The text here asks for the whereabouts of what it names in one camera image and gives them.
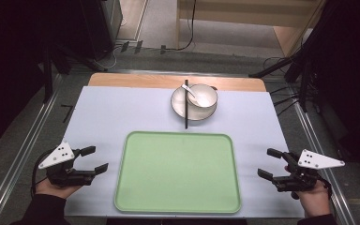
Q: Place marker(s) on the green plastic tray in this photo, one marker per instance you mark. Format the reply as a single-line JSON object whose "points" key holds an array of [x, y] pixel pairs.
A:
{"points": [[178, 172]]}

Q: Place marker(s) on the person's left hand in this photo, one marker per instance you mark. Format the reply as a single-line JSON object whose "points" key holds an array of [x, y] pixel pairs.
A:
{"points": [[56, 190]]}

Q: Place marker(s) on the white spoon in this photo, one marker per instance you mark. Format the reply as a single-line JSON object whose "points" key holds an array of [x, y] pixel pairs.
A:
{"points": [[190, 91]]}

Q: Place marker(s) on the light wooden bench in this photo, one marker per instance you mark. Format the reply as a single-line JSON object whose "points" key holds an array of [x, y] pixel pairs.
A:
{"points": [[247, 12]]}

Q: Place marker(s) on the person's right hand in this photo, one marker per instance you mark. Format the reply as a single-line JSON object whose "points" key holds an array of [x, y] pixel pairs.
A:
{"points": [[314, 201]]}

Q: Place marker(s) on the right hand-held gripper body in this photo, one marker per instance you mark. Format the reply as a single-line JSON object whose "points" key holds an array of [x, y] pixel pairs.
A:
{"points": [[317, 161]]}

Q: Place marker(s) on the black chopstick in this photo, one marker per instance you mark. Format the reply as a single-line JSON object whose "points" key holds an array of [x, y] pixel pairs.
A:
{"points": [[186, 115]]}

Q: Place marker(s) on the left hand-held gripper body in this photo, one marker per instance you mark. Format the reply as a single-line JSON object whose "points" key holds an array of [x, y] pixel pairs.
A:
{"points": [[57, 156]]}

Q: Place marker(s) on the black tripod stand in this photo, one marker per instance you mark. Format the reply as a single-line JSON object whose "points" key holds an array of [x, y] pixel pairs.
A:
{"points": [[47, 75], [303, 78]]}

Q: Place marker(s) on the black cabinet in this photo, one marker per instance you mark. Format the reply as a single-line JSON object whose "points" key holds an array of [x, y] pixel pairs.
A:
{"points": [[97, 25]]}

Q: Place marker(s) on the metal floor rail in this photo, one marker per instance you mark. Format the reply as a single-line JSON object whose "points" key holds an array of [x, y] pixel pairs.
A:
{"points": [[322, 146], [22, 156]]}

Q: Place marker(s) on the white ceramic bowl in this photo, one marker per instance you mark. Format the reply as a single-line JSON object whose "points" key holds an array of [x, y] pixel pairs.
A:
{"points": [[207, 92]]}

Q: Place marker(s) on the white round plate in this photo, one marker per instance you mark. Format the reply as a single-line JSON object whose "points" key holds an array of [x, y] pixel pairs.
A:
{"points": [[178, 104]]}

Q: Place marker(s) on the white table mat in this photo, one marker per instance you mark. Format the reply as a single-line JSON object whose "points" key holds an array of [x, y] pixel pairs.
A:
{"points": [[106, 118]]}

